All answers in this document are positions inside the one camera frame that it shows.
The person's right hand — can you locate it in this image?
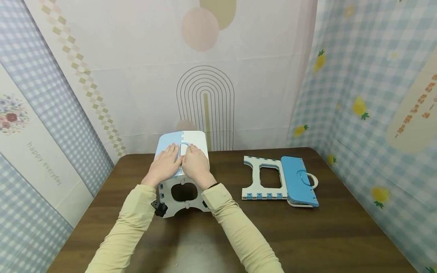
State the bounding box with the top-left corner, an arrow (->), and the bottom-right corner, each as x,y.
181,144 -> 217,190

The person's left hand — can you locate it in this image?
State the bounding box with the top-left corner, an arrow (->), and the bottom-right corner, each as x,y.
141,143 -> 184,188

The light blue white folding stool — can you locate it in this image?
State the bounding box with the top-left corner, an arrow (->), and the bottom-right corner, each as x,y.
154,131 -> 210,219

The person's left forearm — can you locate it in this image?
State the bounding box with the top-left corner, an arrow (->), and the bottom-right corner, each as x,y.
85,184 -> 157,273

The person's right forearm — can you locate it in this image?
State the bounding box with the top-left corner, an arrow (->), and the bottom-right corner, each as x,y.
201,183 -> 285,273

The black wrist band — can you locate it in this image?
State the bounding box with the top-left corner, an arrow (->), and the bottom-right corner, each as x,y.
151,200 -> 168,217

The blue white folded stool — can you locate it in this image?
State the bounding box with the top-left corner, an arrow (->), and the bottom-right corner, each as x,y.
242,155 -> 320,208

